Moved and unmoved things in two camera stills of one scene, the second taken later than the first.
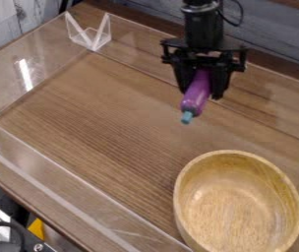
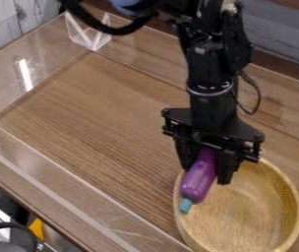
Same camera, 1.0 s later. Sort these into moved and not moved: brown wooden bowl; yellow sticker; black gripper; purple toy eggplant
Moved: black gripper; purple toy eggplant
Not moved: yellow sticker; brown wooden bowl
